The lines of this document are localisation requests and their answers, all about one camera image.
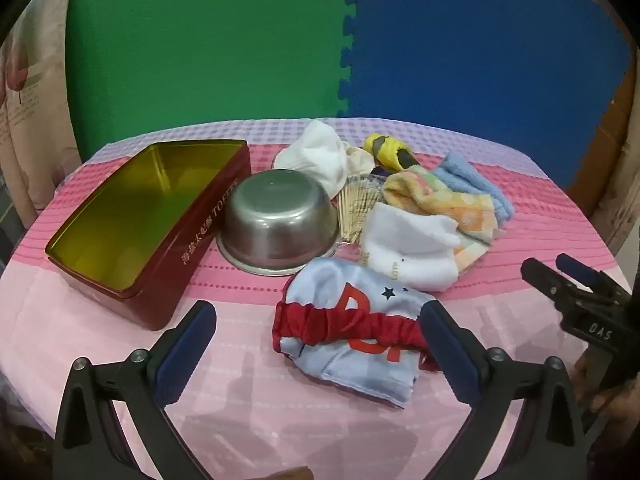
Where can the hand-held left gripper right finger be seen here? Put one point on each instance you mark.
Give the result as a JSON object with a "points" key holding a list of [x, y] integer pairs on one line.
{"points": [[450, 355]]}

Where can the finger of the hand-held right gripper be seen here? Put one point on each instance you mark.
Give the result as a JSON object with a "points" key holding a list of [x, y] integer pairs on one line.
{"points": [[550, 285], [580, 270]]}

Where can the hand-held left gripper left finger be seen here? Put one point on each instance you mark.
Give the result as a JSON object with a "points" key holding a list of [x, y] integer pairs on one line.
{"points": [[185, 352]]}

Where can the red tin box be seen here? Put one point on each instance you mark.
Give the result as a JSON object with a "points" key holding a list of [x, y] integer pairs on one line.
{"points": [[165, 280]]}

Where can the white sock with small print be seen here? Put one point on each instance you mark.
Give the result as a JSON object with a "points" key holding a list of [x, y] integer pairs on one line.
{"points": [[405, 245]]}

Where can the light blue towel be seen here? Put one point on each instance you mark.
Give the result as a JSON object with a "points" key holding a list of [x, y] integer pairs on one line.
{"points": [[475, 180]]}

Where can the pale blue red-trimmed cloth cap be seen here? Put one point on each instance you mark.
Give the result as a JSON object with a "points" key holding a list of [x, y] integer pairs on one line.
{"points": [[330, 285]]}

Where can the orange and yellow patterned towel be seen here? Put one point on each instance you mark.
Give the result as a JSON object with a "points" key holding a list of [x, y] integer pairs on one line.
{"points": [[425, 195]]}

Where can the clear bag of toothpicks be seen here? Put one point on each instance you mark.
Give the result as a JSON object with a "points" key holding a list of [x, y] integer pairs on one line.
{"points": [[357, 205]]}

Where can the yellow and black sock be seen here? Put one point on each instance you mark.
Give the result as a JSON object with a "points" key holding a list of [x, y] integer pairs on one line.
{"points": [[385, 150]]}

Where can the cream cloth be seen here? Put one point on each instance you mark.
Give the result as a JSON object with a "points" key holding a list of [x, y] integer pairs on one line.
{"points": [[357, 160]]}

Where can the plain white sock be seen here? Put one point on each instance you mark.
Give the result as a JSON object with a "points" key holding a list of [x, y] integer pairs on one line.
{"points": [[315, 150]]}

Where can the person's right hand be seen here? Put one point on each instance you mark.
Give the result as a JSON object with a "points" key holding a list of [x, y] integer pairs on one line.
{"points": [[620, 407]]}

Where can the brown wooden door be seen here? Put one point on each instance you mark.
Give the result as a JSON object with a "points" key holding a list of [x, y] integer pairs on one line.
{"points": [[600, 160]]}

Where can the pink checked tablecloth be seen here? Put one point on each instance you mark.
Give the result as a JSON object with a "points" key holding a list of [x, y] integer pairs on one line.
{"points": [[300, 435]]}

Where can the stainless steel bowl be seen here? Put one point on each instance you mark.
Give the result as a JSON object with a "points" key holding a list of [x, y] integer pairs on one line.
{"points": [[275, 215]]}

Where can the blue foam mat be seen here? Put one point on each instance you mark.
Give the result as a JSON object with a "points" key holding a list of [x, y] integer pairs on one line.
{"points": [[475, 60]]}

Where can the beige leaf-print curtain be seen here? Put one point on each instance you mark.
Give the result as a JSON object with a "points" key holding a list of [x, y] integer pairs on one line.
{"points": [[30, 110]]}

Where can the green foam mat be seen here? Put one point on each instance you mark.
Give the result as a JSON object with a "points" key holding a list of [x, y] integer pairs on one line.
{"points": [[200, 35]]}

